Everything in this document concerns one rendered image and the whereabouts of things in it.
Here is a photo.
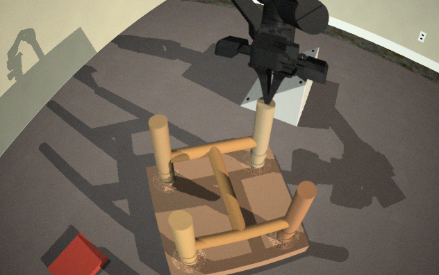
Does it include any tan wooden stool leg frame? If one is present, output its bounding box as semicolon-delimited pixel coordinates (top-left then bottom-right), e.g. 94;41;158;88
149;97;317;265

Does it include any tan wooden stool seat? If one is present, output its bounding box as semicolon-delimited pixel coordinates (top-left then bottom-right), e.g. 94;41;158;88
146;145;309;275

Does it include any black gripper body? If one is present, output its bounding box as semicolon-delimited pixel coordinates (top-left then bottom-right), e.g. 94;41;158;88
215;16;329;84

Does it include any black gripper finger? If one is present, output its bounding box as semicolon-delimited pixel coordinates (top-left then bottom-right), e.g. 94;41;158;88
267;69;296;105
248;62;272;104

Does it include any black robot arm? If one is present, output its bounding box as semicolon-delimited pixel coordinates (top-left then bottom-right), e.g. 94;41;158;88
231;0;329;72

